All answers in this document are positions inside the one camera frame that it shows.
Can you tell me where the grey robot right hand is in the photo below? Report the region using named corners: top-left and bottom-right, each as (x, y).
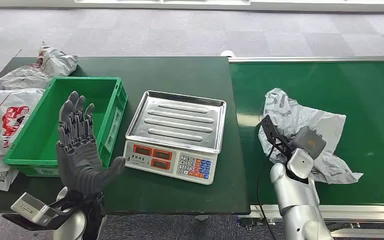
top-left (289, 125), bottom-right (327, 161)

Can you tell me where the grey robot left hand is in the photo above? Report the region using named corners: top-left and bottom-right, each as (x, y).
top-left (55, 91), bottom-right (127, 197)

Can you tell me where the grey plastic mailer package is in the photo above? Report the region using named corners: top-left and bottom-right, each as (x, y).
top-left (258, 88), bottom-right (364, 185)

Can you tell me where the green conveyor belt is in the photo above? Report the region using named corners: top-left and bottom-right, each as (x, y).
top-left (229, 61), bottom-right (384, 206)

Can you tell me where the green plastic crate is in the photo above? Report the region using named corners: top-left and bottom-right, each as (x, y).
top-left (3, 76), bottom-right (128, 177)

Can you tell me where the white mailer bag red print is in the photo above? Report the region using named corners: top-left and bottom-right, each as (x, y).
top-left (0, 88), bottom-right (45, 157)

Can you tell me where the crumpled white mailer bag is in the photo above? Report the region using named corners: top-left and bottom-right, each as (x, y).
top-left (0, 41), bottom-right (79, 91)

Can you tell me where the electronic scale with steel tray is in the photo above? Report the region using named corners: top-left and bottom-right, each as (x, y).
top-left (123, 90), bottom-right (227, 186)

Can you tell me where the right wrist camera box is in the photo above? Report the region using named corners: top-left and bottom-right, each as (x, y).
top-left (259, 114), bottom-right (294, 158)

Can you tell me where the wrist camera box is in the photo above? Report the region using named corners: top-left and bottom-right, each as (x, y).
top-left (259, 114), bottom-right (294, 158)
top-left (10, 192), bottom-right (60, 227)

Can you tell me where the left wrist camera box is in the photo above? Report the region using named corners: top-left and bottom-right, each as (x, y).
top-left (10, 192), bottom-right (60, 227)

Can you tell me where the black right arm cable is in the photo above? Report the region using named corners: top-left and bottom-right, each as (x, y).
top-left (255, 142), bottom-right (278, 240)

